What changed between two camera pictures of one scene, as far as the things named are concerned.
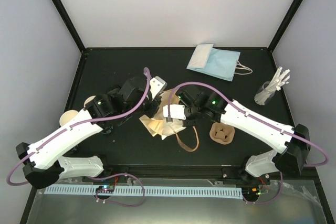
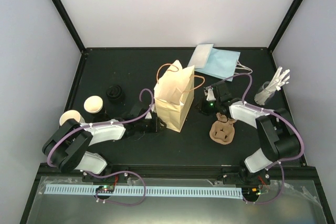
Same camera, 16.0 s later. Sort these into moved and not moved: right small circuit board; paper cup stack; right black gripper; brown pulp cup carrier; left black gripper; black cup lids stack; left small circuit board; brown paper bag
Moved: brown paper bag; right black gripper; left black gripper
Not moved: brown pulp cup carrier; paper cup stack; right small circuit board; left small circuit board; black cup lids stack
